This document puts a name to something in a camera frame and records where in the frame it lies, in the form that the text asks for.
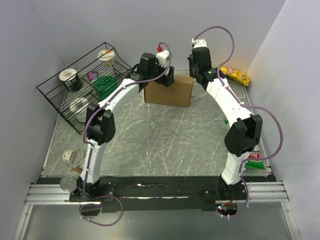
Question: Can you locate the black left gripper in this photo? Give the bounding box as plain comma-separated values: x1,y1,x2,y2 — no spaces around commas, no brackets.
148,60,175,88

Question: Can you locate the brown cardboard express box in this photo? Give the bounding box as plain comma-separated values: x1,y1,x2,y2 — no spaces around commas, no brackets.
144,74,194,107

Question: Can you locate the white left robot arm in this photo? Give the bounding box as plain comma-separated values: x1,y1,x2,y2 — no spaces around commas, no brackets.
77,50,174,201

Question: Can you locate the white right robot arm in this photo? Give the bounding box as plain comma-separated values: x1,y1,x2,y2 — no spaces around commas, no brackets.
188,46,263,200

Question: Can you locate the small purple pink box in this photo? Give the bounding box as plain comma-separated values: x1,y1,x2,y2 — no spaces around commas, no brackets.
87,70,99,82

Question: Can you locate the yellow chips bag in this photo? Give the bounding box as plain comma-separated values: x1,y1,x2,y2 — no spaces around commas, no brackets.
220,67,250,87

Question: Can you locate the orange white yogurt cup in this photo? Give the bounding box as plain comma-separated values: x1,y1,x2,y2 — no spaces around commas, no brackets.
97,49,115,67

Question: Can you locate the green round plastic lid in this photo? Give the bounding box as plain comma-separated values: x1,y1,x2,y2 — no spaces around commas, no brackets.
93,76,118,101

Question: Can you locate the black yogurt cup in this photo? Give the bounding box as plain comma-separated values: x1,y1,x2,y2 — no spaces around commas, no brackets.
58,68,82,92

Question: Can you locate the white tape roll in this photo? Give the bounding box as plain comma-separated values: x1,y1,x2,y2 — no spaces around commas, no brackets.
69,97,89,115

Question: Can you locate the green cassava chips bag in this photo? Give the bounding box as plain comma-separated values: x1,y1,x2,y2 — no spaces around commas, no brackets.
223,119,267,171

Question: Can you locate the white paper cup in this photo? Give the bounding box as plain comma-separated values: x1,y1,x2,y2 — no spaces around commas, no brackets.
62,149,85,168

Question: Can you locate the silver tin can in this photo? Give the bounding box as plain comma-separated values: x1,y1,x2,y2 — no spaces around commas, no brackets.
59,175,80,193

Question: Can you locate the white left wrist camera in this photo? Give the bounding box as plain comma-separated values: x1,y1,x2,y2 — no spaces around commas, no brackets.
156,45,170,68

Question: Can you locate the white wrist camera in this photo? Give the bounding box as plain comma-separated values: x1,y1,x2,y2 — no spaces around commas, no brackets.
191,38,207,49
156,45,170,68

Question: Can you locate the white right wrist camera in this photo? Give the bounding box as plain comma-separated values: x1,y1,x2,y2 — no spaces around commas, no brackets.
191,38,207,49

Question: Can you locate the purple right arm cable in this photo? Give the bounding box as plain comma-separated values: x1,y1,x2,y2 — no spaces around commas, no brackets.
193,25,285,220

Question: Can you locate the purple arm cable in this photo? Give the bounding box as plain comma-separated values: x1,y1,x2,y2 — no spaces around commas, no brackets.
79,41,175,227
193,25,285,220

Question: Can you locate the black wire rack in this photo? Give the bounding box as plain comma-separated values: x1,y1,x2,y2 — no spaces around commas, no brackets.
36,42,131,134

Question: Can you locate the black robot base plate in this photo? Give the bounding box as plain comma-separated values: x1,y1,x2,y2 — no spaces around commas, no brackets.
37,175,277,214

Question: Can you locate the aluminium frame rail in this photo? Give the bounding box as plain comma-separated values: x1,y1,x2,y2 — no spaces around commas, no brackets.
24,182,289,205

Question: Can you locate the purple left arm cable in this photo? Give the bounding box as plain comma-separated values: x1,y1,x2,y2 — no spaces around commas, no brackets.
79,41,175,227

